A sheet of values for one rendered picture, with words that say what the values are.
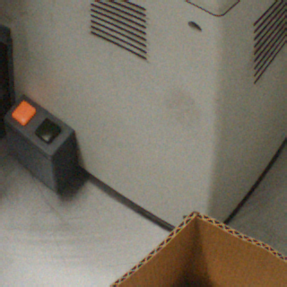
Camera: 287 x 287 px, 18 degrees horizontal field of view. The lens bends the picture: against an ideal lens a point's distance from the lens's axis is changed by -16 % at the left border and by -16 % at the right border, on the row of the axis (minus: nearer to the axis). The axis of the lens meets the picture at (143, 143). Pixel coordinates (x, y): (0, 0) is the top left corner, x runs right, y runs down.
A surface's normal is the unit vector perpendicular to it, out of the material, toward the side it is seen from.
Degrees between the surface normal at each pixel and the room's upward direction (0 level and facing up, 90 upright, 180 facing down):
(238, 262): 88
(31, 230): 0
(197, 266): 90
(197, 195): 90
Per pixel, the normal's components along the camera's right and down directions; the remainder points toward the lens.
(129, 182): -0.62, 0.65
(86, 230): -0.01, -0.57
